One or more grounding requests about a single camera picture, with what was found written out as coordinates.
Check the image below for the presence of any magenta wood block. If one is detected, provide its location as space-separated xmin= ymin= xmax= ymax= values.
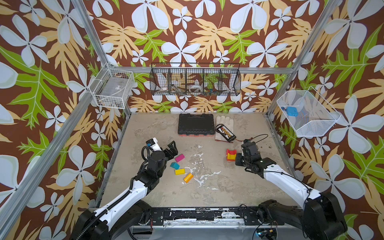
xmin=175 ymin=154 xmax=185 ymax=163

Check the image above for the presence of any teal wood block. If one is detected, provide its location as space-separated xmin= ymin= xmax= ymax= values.
xmin=170 ymin=162 xmax=180 ymax=170

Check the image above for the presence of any red arch wood block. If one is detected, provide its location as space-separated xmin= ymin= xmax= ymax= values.
xmin=226 ymin=149 xmax=237 ymax=156

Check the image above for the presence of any yellow rectangular wood block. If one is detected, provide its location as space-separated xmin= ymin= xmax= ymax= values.
xmin=175 ymin=169 xmax=186 ymax=175

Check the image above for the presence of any yellow arch wood block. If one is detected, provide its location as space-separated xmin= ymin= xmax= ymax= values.
xmin=227 ymin=154 xmax=237 ymax=159

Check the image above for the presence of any orange cylinder wood block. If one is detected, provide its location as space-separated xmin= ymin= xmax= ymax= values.
xmin=183 ymin=173 xmax=194 ymax=184

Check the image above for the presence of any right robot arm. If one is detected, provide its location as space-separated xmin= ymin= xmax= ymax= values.
xmin=235 ymin=140 xmax=348 ymax=240

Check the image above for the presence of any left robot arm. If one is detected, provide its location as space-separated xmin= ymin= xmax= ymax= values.
xmin=70 ymin=138 xmax=178 ymax=240

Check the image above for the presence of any black plastic tool case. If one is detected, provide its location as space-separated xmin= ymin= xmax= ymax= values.
xmin=178 ymin=114 xmax=215 ymax=136

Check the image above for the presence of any white work glove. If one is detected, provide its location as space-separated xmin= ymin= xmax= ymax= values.
xmin=215 ymin=116 xmax=235 ymax=142

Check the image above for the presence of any blue plastic object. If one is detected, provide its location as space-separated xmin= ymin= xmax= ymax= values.
xmin=282 ymin=107 xmax=299 ymax=117

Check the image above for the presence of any white tape roll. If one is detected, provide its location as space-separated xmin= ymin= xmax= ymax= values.
xmin=189 ymin=85 xmax=203 ymax=93

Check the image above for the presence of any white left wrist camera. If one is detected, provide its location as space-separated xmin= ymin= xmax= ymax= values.
xmin=146 ymin=138 xmax=162 ymax=152

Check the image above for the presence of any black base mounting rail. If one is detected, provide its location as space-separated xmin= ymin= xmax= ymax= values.
xmin=134 ymin=205 xmax=284 ymax=226

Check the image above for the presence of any black wire basket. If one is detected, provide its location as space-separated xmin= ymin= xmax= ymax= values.
xmin=149 ymin=63 xmax=242 ymax=96

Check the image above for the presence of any white wire basket right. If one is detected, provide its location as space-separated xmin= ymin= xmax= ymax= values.
xmin=277 ymin=87 xmax=342 ymax=138

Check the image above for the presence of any white wire basket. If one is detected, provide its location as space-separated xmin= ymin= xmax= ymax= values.
xmin=90 ymin=68 xmax=135 ymax=109
xmin=277 ymin=87 xmax=342 ymax=138

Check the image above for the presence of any white wire basket left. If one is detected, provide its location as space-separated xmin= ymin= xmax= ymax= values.
xmin=90 ymin=68 xmax=135 ymax=109

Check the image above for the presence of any aluminium frame post left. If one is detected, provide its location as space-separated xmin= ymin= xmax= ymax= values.
xmin=72 ymin=1 xmax=132 ymax=117

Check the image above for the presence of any aluminium frame post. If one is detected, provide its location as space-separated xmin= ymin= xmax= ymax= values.
xmin=266 ymin=1 xmax=343 ymax=117
xmin=72 ymin=1 xmax=132 ymax=117

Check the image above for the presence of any aluminium frame post right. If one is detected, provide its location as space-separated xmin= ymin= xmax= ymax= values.
xmin=266 ymin=1 xmax=343 ymax=117

